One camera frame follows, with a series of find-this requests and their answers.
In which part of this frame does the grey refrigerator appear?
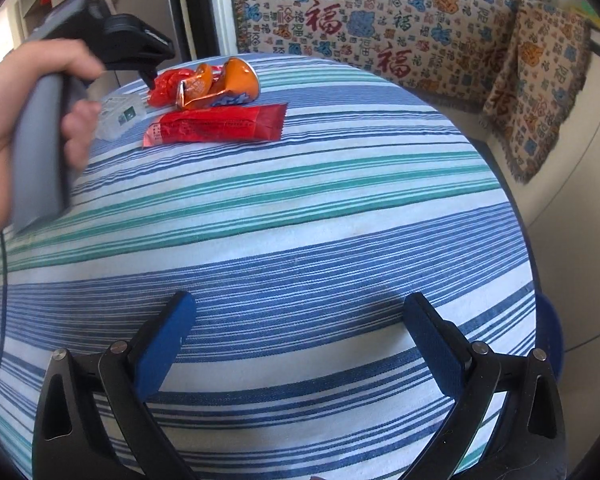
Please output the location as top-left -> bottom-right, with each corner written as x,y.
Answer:
27,0 -> 206,68

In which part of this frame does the small printed fringed cloth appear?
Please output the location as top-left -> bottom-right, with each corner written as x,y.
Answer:
480,2 -> 593,186

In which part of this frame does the red plastic bag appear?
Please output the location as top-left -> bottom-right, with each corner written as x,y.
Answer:
147,67 -> 201,108

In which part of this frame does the red snack wrapper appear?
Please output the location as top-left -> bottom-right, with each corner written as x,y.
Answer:
141,102 -> 288,148

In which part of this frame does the person's left hand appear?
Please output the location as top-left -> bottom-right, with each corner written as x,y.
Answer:
0,39 -> 105,196

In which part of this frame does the white plastic packet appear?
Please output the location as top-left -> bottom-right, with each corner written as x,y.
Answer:
96,94 -> 147,142

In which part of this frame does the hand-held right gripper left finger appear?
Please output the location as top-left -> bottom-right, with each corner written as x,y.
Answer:
32,291 -> 198,480

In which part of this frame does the striped tablecloth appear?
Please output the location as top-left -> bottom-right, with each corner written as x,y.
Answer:
0,52 -> 538,480

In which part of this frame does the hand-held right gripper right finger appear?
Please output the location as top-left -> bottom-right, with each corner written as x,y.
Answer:
402,292 -> 567,480

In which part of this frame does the orange crushed can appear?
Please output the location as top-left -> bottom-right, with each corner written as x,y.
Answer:
176,57 -> 261,111

